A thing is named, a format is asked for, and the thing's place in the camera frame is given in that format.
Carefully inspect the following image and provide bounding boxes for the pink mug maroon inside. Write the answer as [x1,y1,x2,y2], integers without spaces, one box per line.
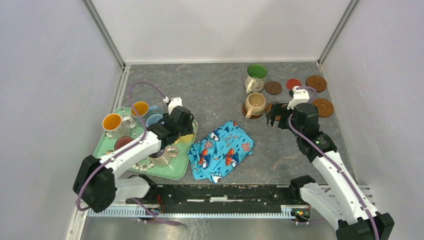
[114,136,134,151]

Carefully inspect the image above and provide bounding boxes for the light blue mug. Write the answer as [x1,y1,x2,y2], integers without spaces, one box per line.
[145,113,163,128]

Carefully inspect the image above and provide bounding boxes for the blue shark print cloth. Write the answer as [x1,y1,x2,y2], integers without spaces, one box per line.
[187,120,255,184]

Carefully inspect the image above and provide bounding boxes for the beige mug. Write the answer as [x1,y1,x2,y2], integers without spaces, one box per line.
[244,92,267,119]

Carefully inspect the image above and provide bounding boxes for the dark brown round coaster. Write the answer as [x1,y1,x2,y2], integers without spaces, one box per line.
[264,81,283,95]

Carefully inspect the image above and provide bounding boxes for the red round coaster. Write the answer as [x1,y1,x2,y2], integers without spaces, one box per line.
[286,78,302,91]

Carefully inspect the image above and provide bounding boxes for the small cup orange inside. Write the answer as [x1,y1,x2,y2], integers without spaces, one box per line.
[130,101,163,121]

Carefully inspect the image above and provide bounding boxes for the brown wooden coaster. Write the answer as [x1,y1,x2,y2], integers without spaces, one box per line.
[305,75,328,93]
[265,101,281,121]
[312,98,334,118]
[241,103,263,120]

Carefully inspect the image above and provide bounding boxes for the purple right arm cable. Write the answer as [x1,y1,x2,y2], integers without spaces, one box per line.
[287,86,381,240]

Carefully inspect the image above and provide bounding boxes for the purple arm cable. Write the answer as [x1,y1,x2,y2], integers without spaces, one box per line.
[287,86,381,240]
[76,81,168,226]

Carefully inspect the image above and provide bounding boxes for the yellow mug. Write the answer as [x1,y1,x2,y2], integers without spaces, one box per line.
[173,134,195,145]

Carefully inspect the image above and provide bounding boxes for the green floral tray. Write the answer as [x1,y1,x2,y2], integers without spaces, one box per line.
[93,106,199,181]

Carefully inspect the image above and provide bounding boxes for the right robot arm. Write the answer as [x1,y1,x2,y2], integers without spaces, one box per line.
[266,103,395,240]

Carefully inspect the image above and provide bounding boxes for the floral cup orange inside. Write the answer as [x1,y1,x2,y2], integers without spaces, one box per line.
[102,113,132,139]

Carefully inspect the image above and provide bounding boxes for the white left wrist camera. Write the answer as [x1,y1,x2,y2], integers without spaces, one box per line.
[162,96,183,115]

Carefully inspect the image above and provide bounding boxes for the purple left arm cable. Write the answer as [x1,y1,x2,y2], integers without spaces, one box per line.
[76,81,168,226]

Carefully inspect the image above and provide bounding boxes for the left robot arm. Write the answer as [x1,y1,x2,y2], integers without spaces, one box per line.
[72,106,194,213]

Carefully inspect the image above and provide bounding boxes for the green inside floral mug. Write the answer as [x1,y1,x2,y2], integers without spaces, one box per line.
[244,63,268,94]

